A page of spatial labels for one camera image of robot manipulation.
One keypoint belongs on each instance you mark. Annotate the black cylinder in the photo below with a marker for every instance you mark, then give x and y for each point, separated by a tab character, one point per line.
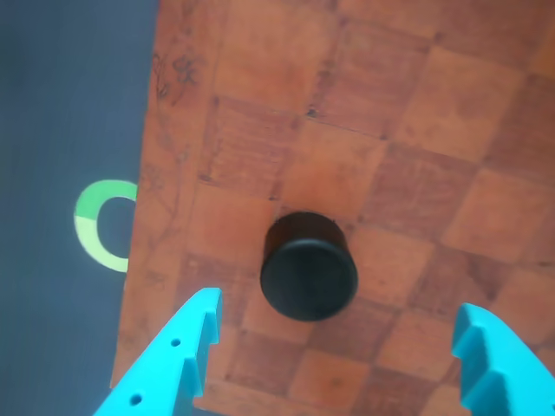
308	277

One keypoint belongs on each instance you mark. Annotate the brown checkered leather mat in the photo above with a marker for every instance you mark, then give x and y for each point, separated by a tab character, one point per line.
390	130

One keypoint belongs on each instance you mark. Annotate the dark grey desk pad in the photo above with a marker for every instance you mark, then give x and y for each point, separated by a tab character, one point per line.
43	108

